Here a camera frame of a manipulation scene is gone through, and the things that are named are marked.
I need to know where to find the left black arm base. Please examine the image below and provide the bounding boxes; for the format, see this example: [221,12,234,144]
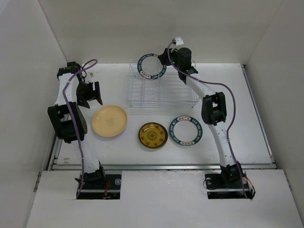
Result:
[76,173,122,200]

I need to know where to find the tan plate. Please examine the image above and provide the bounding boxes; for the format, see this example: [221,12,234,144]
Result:
[92,105,128,138]

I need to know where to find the white blue rimmed plate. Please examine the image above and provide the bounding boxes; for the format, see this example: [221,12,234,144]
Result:
[169,115,203,146]

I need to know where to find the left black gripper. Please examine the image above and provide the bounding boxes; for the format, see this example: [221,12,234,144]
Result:
[76,81,102,108]

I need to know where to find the metal table edge rail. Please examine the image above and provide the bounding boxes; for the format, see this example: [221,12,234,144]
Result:
[48,163,277,171]

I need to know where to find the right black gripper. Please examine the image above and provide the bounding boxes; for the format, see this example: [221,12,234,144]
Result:
[157,46,181,70]

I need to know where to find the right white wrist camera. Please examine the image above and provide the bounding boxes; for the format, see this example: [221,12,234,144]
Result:
[173,37,184,46]

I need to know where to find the white wire dish rack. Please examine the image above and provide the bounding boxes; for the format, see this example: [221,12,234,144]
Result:
[126,59,200,109]

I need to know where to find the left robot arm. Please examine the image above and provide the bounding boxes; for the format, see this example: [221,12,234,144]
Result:
[47,59,107,189]

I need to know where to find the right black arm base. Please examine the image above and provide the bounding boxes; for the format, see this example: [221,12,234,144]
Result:
[203,172,256,200]

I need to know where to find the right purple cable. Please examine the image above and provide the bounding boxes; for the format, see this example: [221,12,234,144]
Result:
[167,40,249,199]

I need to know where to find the dark rimmed back plate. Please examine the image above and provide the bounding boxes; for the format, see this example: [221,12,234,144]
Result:
[137,53,167,80]

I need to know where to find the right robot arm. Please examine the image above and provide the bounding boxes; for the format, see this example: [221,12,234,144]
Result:
[158,47,244,189]

